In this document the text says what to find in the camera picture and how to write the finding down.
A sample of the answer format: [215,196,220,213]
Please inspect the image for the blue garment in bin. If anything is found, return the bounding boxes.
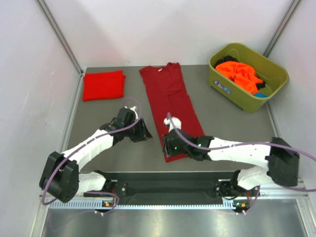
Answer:
[254,92,268,98]

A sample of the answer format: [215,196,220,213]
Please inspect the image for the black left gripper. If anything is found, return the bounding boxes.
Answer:
[124,118,153,143]

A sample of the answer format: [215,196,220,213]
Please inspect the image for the orange t-shirt in bin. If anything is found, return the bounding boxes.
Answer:
[215,61,266,95]

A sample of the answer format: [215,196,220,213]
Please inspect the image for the olive green plastic bin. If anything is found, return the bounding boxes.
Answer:
[208,43,289,112]

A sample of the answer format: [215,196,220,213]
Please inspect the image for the folded bright red t-shirt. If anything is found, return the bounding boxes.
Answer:
[82,70,126,102]

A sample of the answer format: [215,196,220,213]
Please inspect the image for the dark red t-shirt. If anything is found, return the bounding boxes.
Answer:
[138,62,206,163]

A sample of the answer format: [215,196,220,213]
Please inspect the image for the right aluminium frame post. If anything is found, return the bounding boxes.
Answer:
[263,0,302,58]

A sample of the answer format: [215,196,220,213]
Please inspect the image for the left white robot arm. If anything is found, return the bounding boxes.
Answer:
[39,106,152,203]

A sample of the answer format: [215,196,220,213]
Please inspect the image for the left aluminium frame post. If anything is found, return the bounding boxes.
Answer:
[36,0,86,75]

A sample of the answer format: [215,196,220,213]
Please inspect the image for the slotted grey cable duct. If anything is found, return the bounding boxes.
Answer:
[49,199,236,210]

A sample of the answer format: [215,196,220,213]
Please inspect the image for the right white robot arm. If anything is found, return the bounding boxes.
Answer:
[162,129,300,196]

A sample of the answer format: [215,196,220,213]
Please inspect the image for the black garment in bin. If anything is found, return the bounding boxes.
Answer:
[214,55,239,67]

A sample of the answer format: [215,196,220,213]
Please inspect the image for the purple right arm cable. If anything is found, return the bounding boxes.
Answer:
[166,112,316,215]

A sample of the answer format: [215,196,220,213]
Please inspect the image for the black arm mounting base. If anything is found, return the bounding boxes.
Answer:
[83,171,262,205]

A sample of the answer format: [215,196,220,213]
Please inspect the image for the aluminium frame post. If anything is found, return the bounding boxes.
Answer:
[263,0,302,58]
[36,0,86,75]

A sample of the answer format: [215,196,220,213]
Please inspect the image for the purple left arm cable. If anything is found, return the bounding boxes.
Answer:
[41,97,143,217]

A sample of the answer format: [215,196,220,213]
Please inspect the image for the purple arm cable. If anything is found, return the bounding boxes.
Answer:
[166,112,316,215]
[41,97,143,217]

